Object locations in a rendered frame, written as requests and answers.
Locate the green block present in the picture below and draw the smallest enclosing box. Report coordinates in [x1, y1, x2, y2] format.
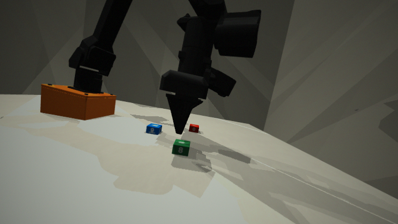
[172, 139, 190, 156]

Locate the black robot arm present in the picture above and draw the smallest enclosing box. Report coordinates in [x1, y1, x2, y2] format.
[68, 0, 261, 97]

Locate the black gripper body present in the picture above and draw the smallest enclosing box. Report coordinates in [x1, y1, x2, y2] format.
[159, 47, 211, 100]

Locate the blue block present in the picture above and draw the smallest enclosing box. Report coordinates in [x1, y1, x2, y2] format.
[146, 123, 162, 135]

